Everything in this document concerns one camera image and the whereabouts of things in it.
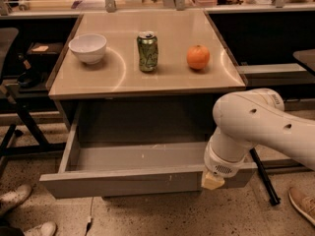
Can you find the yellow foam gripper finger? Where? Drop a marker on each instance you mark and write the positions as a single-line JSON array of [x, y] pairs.
[[211, 181]]

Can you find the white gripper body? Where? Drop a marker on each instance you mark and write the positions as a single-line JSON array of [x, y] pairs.
[[220, 165]]

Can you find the grey top drawer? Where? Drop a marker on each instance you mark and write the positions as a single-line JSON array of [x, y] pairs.
[[133, 148]]

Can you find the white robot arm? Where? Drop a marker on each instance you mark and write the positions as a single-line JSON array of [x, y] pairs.
[[246, 119]]

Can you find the grey drawer cabinet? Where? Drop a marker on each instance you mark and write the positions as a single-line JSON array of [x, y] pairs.
[[117, 76]]

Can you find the black floor bar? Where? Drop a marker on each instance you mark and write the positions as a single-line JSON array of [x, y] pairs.
[[274, 198]]

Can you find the tan shoe right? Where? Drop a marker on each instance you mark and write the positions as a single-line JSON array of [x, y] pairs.
[[304, 204]]

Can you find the orange fruit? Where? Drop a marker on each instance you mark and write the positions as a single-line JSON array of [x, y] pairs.
[[198, 57]]

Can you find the dark side table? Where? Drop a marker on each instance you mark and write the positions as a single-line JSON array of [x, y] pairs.
[[306, 58]]

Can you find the green soda can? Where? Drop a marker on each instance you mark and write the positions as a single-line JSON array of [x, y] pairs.
[[147, 43]]

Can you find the white shoe lower left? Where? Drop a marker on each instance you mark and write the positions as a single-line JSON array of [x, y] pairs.
[[45, 229]]

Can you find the white shoe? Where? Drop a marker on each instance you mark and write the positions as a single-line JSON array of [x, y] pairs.
[[14, 198], [45, 229]]

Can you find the white bowl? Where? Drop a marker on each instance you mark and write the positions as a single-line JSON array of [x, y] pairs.
[[88, 48]]

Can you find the white shoe upper left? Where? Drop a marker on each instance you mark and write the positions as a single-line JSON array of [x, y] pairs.
[[14, 198]]

